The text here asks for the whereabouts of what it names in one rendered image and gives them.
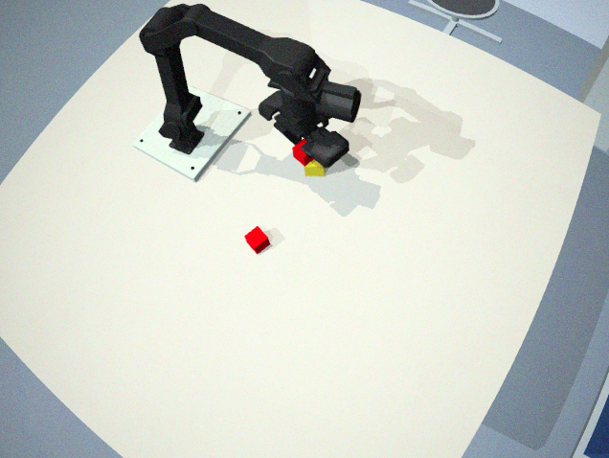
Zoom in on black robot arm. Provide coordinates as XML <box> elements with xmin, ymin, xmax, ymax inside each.
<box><xmin>139</xmin><ymin>4</ymin><xmax>362</xmax><ymax>155</ymax></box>

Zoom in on yellow cube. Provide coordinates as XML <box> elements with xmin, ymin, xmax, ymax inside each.
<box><xmin>304</xmin><ymin>159</ymin><xmax>326</xmax><ymax>176</ymax></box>

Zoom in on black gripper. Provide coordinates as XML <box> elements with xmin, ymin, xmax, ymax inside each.
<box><xmin>258</xmin><ymin>90</ymin><xmax>350</xmax><ymax>168</ymax></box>

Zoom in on red cube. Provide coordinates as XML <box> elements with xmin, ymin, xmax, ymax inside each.
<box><xmin>245</xmin><ymin>226</ymin><xmax>270</xmax><ymax>255</ymax></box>
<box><xmin>292</xmin><ymin>139</ymin><xmax>314</xmax><ymax>166</ymax></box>

